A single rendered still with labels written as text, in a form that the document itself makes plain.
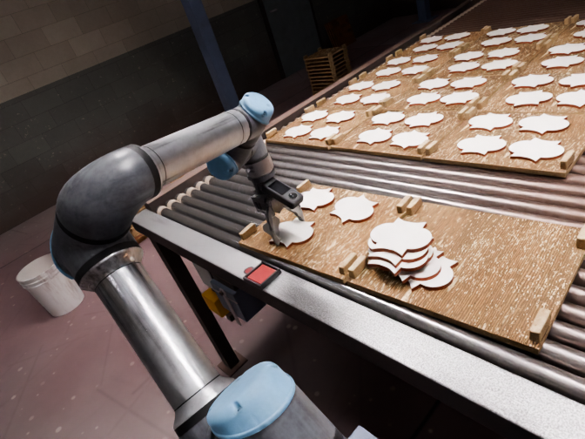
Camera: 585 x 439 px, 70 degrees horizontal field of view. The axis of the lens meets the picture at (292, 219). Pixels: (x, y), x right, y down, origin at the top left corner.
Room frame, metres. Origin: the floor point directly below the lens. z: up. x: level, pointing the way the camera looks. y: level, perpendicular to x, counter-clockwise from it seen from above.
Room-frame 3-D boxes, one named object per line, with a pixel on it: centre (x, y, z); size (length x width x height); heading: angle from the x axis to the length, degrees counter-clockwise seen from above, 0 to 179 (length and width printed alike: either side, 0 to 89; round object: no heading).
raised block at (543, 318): (0.46, -0.34, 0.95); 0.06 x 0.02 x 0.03; 127
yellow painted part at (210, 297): (1.21, 0.35, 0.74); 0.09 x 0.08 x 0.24; 34
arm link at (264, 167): (1.05, 0.04, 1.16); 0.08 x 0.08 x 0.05
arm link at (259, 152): (1.05, 0.04, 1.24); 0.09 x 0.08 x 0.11; 147
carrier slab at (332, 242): (1.03, -0.08, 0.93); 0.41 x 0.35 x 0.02; 37
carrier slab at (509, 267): (0.69, -0.33, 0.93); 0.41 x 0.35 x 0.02; 37
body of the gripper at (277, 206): (1.05, 0.04, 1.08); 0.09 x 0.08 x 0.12; 37
